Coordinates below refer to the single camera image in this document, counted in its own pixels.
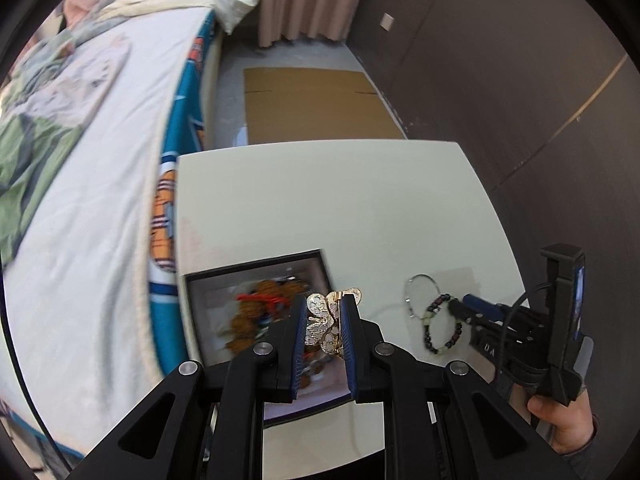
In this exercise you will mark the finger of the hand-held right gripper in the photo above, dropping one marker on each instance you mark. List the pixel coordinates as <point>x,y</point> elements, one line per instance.
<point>462,312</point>
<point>480,304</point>

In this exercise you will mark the brown cardboard sheet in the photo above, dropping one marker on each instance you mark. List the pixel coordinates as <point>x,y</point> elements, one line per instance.
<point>310,105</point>

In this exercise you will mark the bed with cartoon sheet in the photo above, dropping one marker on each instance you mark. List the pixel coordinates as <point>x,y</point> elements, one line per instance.
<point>100,220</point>

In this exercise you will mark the wide pink curtain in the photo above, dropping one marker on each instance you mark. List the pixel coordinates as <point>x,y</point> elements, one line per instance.
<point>310,0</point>

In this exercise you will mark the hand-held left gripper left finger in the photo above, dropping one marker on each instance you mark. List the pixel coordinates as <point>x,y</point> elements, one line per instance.
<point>300,345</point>

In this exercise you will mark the white table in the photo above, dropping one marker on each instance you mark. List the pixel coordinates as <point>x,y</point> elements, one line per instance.
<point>325,200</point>

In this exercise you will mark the green blanket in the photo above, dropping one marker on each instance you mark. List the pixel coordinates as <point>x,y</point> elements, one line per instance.
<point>25,160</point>

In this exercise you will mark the gold butterfly hair clip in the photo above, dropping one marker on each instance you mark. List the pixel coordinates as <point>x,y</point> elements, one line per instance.
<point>325,321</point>

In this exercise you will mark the black cardboard box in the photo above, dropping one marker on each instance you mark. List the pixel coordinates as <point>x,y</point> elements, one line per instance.
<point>200,330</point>

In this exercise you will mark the person's right hand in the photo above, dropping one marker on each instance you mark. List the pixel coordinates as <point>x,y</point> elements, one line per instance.
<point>567,425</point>

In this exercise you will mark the white wall socket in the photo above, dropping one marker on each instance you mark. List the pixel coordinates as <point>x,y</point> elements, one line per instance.
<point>387,21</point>

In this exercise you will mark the white printed garment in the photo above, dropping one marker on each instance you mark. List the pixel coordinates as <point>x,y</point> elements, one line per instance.
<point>85,80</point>

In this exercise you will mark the person's right forearm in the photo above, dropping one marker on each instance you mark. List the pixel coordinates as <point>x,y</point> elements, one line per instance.
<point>587,462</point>

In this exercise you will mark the thin silver bangle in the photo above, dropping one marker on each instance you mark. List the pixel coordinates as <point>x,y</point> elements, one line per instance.
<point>407,296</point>

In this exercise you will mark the pink cloth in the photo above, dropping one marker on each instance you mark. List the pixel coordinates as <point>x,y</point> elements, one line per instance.
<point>82,2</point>

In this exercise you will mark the cream bed frame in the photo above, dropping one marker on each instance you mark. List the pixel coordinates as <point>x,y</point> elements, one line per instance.
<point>211,90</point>

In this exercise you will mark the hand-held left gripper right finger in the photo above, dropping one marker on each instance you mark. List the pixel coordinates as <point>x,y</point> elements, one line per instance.
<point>351,345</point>

